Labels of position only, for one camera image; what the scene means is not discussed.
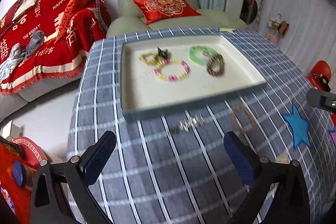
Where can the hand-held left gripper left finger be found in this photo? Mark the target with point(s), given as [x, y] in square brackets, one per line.
[101, 155]

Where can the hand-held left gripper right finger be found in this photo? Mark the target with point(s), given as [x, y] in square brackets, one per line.
[237, 158]

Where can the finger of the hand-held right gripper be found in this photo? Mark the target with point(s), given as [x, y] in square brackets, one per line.
[321, 100]

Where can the beige hair clip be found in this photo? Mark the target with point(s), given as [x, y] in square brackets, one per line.
[283, 159]

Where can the grey shallow tray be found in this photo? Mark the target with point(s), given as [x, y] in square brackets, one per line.
[236, 77]

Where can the small silver brooch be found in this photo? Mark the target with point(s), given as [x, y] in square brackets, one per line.
[207, 53]

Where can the green translucent bangle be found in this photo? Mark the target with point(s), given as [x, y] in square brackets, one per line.
[193, 58]

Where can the black claw hair clip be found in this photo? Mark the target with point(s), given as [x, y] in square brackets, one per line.
[162, 53]

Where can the red plastic stool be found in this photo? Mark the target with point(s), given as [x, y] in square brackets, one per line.
[319, 67]

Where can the slipper rack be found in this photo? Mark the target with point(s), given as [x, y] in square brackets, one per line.
[277, 28]

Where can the white sheer curtain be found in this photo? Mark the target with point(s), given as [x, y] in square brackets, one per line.
[302, 16]

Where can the grey sofa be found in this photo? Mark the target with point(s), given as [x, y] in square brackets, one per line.
[39, 94]

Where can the red gift box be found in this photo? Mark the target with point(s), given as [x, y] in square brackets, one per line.
[10, 195]

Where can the red printed sofa blanket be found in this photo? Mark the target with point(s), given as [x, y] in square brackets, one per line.
[52, 56]

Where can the white washing machine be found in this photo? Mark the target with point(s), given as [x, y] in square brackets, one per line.
[250, 7]

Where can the grey clothes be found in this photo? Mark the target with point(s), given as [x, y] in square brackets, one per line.
[32, 41]

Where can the red fringed cushion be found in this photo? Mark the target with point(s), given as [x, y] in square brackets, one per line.
[68, 14]

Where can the red embroidered cushion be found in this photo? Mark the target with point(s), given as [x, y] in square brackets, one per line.
[165, 5]

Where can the patterned white pillow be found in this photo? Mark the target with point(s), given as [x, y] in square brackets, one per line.
[29, 2]

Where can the dark red sofa cushion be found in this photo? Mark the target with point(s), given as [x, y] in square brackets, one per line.
[14, 8]

